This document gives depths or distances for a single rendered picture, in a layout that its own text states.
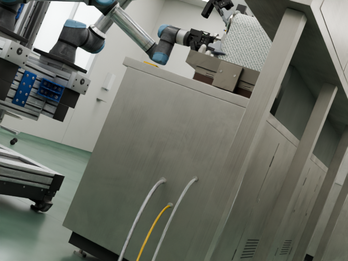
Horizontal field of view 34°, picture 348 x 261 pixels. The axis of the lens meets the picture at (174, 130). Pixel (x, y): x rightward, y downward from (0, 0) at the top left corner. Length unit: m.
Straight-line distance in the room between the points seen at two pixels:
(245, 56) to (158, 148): 0.61
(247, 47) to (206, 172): 0.66
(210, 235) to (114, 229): 0.78
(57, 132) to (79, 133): 0.54
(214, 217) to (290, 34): 0.61
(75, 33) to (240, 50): 0.97
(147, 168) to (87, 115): 6.13
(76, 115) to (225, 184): 6.64
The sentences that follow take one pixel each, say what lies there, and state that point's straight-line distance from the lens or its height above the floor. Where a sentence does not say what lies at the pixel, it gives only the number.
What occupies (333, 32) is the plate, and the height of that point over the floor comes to 1.20.
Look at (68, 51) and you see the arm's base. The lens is 3.19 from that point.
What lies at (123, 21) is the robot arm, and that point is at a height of 1.08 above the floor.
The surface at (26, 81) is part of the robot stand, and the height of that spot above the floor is 0.63.
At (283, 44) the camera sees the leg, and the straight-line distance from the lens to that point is 1.83.
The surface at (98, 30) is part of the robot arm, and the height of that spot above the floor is 1.05.
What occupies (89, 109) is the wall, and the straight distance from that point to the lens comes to 8.54.
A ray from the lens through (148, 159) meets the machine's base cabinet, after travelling 2.44.
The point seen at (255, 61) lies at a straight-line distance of 2.66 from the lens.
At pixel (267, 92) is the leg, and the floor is 0.87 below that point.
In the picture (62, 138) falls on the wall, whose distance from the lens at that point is 8.25.
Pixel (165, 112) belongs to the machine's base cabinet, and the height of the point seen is 0.73.
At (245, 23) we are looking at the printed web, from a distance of 2.73.
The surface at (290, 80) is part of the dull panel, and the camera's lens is 2.64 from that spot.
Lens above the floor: 0.60
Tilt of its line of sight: 2 degrees up
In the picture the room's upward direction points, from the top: 22 degrees clockwise
